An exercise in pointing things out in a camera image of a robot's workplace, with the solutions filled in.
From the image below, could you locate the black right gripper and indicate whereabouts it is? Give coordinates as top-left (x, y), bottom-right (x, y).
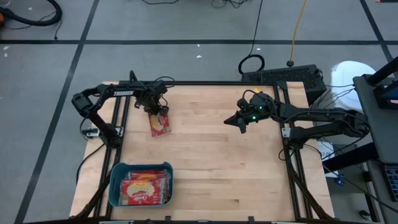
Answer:
top-left (223, 91), bottom-right (278, 135)

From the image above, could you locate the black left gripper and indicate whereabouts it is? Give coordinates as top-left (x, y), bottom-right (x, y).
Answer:
top-left (135, 80), bottom-right (169, 115)

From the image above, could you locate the teal plastic basket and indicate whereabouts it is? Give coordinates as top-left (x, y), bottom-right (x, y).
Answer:
top-left (108, 161), bottom-right (174, 208)

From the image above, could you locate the white paper sheet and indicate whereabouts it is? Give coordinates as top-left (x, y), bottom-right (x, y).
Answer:
top-left (317, 141), bottom-right (336, 162)

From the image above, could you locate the black cart base beam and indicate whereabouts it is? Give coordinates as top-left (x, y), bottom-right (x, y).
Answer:
top-left (322, 142), bottom-right (379, 174)

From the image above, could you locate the white round stool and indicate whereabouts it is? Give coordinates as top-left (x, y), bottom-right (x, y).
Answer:
top-left (330, 60), bottom-right (377, 113)

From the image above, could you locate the grey workstation cart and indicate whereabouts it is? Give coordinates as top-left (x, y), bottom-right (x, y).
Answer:
top-left (353, 73), bottom-right (398, 165)

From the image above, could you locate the black monitor pole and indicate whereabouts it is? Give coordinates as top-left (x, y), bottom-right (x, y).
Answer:
top-left (366, 55), bottom-right (398, 86)

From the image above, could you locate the black keyboard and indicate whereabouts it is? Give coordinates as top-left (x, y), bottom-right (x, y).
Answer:
top-left (382, 164), bottom-right (398, 202)

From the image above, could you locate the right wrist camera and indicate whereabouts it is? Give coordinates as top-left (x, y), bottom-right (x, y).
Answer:
top-left (236, 98), bottom-right (251, 110)

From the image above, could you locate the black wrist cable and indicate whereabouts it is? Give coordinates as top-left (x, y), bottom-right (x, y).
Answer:
top-left (242, 89), bottom-right (259, 100)
top-left (154, 76), bottom-right (175, 90)

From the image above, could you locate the black aluminium table frame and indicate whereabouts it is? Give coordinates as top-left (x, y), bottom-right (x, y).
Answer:
top-left (73, 70), bottom-right (336, 224)

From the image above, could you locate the black floor cable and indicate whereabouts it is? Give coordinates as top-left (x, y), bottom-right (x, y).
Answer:
top-left (238, 0), bottom-right (266, 75)

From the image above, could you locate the yellow extension cable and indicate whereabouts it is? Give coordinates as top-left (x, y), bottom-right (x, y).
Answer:
top-left (285, 0), bottom-right (309, 68)

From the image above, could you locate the black cable tangle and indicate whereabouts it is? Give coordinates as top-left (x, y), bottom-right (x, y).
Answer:
top-left (141, 0), bottom-right (181, 6)
top-left (211, 0), bottom-right (249, 9)

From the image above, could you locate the black power cable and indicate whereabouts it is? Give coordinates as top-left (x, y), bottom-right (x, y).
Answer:
top-left (75, 143), bottom-right (106, 185)

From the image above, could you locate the black corrugated hose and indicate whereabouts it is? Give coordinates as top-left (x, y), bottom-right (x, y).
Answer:
top-left (0, 0), bottom-right (63, 27)

